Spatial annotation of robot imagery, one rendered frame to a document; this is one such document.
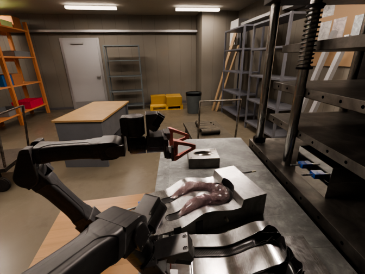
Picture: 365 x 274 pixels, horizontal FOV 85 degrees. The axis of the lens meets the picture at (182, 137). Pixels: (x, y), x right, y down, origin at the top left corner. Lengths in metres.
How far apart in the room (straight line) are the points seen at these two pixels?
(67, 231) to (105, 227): 0.68
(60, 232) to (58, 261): 0.73
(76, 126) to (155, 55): 4.71
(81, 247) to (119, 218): 0.08
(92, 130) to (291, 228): 2.62
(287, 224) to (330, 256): 0.17
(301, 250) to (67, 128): 2.93
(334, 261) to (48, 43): 7.73
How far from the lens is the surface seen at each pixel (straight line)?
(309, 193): 1.28
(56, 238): 1.03
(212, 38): 6.82
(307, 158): 1.34
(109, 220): 0.38
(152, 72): 7.22
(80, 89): 7.53
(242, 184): 0.99
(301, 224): 1.04
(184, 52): 7.34
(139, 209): 0.46
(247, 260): 0.71
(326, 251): 0.98
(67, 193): 0.77
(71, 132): 3.18
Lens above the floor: 1.45
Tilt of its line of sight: 21 degrees down
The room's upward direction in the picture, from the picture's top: 1 degrees counter-clockwise
